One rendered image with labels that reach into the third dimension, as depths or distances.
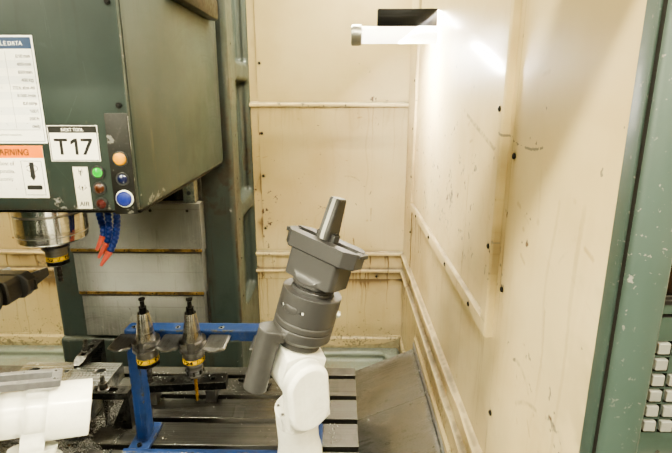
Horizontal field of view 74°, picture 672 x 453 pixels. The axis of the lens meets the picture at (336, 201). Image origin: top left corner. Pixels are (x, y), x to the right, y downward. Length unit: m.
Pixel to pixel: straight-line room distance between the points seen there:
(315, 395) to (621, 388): 0.37
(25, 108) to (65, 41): 0.15
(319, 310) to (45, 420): 0.34
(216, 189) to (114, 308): 0.60
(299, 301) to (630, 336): 0.38
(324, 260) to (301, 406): 0.21
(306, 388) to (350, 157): 1.37
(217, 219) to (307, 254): 1.06
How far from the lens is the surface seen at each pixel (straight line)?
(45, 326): 2.60
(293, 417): 0.70
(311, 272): 0.63
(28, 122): 1.06
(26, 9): 1.06
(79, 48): 1.00
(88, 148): 1.01
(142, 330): 1.16
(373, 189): 1.95
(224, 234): 1.68
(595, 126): 0.57
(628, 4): 0.55
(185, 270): 1.73
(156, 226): 1.70
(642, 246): 0.50
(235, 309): 1.79
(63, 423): 0.67
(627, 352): 0.55
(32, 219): 1.27
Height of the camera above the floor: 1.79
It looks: 14 degrees down
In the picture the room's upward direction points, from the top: straight up
